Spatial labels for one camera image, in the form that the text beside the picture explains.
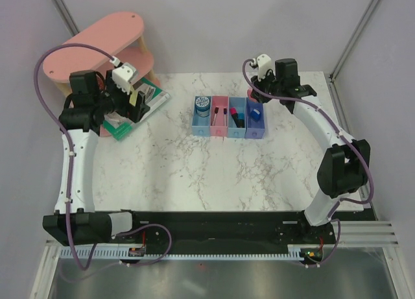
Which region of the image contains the light blue bin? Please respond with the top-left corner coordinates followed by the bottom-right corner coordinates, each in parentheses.
top-left (228, 97), bottom-right (246, 139)
top-left (191, 102), bottom-right (211, 137)

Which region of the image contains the green spiral notebook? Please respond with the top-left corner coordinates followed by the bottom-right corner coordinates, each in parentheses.
top-left (101, 77), bottom-right (170, 141)

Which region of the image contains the pink bin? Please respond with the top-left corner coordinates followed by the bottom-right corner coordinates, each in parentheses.
top-left (209, 95), bottom-right (229, 137)

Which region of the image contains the purple cable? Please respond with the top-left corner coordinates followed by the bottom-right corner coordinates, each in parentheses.
top-left (242, 57), bottom-right (375, 269)
top-left (34, 43), bottom-right (172, 283)

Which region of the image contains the blue tape roll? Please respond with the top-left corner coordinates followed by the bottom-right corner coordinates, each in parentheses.
top-left (195, 96), bottom-right (211, 117)

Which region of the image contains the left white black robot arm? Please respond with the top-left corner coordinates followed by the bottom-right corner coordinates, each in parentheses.
top-left (43, 64), bottom-right (150, 246)

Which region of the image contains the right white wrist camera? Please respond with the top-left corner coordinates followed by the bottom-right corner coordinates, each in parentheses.
top-left (250, 54), bottom-right (272, 80)

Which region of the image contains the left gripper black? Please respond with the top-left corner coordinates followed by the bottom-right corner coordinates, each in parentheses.
top-left (93, 71), bottom-right (149, 123)

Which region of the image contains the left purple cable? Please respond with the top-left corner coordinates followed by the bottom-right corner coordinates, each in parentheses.
top-left (34, 43), bottom-right (172, 283)

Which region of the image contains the pink three-tier wooden shelf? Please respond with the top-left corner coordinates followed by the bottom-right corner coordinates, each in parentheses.
top-left (36, 12), bottom-right (154, 98)

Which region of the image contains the light blue left bin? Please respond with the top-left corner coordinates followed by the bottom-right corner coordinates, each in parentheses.
top-left (191, 102), bottom-right (211, 137)

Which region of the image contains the purple blue bin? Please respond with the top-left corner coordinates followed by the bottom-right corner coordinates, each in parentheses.
top-left (245, 98), bottom-right (265, 139)

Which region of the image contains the pink black highlighter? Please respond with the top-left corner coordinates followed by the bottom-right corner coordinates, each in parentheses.
top-left (230, 107), bottom-right (239, 128)

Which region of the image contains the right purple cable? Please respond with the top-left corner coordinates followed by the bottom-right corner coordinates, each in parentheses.
top-left (242, 57), bottom-right (375, 269)

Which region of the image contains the pale yellow cylinder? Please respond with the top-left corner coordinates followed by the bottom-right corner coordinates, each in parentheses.
top-left (129, 90), bottom-right (138, 107)

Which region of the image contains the left white cable duct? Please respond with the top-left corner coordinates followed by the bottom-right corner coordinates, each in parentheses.
top-left (75, 244), bottom-right (146, 259)

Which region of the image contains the light blue middle bin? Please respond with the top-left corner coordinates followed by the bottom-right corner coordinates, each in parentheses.
top-left (228, 97), bottom-right (246, 139)

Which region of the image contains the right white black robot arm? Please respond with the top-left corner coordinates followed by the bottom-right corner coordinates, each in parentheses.
top-left (243, 54), bottom-right (373, 243)

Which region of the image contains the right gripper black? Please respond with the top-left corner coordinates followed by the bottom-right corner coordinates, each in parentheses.
top-left (250, 69), bottom-right (283, 104)

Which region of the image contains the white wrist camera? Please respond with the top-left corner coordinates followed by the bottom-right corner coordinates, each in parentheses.
top-left (112, 63), bottom-right (138, 95)
top-left (250, 54), bottom-right (272, 80)

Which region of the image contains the white blue pen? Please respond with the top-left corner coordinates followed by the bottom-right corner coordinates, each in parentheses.
top-left (211, 107), bottom-right (219, 126)

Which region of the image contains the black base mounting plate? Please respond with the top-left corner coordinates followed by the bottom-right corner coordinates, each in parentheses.
top-left (116, 211), bottom-right (335, 256)

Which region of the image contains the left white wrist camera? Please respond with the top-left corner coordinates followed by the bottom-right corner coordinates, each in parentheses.
top-left (112, 63), bottom-right (138, 95)

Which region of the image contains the white cable duct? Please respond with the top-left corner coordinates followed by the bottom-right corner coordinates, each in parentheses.
top-left (75, 244), bottom-right (146, 259)
top-left (287, 245), bottom-right (304, 261)

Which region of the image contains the blue white eraser block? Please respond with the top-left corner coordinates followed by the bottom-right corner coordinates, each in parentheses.
top-left (250, 108), bottom-right (262, 122)

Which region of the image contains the right white cable duct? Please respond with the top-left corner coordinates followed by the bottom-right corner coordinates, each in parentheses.
top-left (287, 245), bottom-right (304, 261)

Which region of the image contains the pink white eraser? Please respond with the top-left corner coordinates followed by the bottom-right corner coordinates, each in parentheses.
top-left (247, 88), bottom-right (255, 101)

